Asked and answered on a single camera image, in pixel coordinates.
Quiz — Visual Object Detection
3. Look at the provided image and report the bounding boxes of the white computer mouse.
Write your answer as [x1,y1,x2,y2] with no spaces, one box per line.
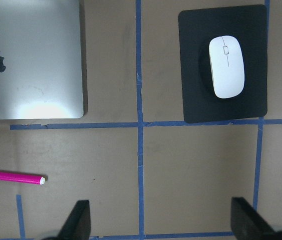
[209,35,245,99]

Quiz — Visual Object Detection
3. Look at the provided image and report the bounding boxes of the pink highlighter pen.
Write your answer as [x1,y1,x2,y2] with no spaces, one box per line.
[0,171,46,185]

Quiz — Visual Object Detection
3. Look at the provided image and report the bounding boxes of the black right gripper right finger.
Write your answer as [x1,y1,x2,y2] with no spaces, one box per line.
[231,197,276,240]

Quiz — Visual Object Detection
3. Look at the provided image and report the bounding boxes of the black mousepad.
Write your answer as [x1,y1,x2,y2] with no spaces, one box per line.
[178,4,268,123]

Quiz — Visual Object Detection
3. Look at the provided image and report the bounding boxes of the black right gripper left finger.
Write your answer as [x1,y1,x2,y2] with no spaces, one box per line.
[57,200,91,240]

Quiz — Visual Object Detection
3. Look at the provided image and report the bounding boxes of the silver laptop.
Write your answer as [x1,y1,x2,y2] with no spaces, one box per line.
[0,0,84,120]

